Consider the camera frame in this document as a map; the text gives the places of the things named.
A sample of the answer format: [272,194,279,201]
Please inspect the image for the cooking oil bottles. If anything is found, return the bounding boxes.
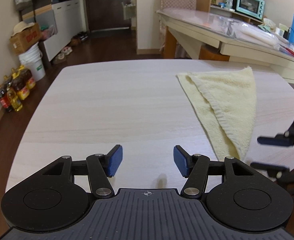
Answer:
[0,65,36,112]

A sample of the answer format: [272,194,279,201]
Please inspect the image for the straw hat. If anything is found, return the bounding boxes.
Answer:
[12,21,35,36]

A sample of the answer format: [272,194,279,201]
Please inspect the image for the dark brown door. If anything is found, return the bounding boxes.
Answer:
[85,0,131,32]

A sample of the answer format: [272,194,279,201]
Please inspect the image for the plastic bag of white cloth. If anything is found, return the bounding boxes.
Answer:
[239,24,289,47]

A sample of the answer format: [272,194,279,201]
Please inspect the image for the cream dining table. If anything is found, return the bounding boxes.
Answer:
[157,8,294,84]

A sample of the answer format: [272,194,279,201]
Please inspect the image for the grey white cabinet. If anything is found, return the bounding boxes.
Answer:
[19,0,86,63]

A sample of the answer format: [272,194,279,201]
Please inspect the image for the cream yellow towel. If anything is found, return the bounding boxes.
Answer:
[177,66,257,161]

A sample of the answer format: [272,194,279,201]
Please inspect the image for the red handled screwdriver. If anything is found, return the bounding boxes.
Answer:
[279,45,294,57]

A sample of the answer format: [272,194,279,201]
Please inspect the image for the cardboard box with hat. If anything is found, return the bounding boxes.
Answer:
[9,23,42,55]

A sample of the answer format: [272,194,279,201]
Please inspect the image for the white plastic buckets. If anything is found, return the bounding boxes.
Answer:
[18,42,46,81]

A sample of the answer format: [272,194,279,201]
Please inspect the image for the teal toaster oven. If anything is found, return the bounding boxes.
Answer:
[234,0,265,20]

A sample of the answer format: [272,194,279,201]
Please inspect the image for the shoes on floor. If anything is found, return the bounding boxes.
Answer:
[52,31,89,64]

